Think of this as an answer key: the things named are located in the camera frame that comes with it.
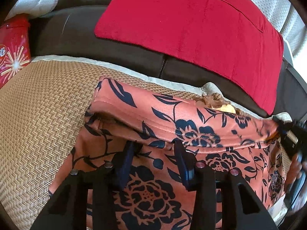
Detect brown leather sofa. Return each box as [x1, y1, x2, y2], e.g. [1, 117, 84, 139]
[5, 0, 307, 119]

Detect orange floral blouse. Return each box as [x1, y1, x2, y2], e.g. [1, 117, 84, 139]
[48, 76, 289, 230]

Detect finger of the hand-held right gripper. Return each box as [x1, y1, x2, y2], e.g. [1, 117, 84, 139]
[276, 119, 299, 141]

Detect red towel cloth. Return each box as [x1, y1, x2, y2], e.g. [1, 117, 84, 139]
[94, 0, 285, 116]

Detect woven bamboo mat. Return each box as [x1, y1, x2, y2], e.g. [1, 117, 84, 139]
[0, 55, 299, 230]

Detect beige dotted curtain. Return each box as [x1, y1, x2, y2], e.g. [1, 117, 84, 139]
[229, 0, 307, 61]

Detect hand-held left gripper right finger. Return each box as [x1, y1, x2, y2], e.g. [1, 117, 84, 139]
[174, 140, 279, 230]

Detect red gift box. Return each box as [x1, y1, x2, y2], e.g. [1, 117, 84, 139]
[0, 14, 32, 90]

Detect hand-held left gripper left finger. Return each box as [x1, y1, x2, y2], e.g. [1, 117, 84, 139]
[30, 141, 135, 230]

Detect white quilted pad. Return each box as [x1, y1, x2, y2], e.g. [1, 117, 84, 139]
[4, 0, 60, 21]

